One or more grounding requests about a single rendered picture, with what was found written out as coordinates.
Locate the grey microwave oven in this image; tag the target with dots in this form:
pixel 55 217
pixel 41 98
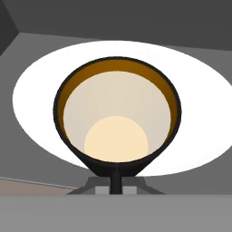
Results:
pixel 120 18

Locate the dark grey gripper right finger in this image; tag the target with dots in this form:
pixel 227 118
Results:
pixel 134 185

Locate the white round microwave turntable plate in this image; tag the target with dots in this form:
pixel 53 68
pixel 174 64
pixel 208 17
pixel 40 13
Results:
pixel 36 99

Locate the black mug with orange inside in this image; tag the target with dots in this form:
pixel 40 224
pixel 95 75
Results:
pixel 116 99

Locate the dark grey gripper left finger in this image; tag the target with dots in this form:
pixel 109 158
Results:
pixel 97 185

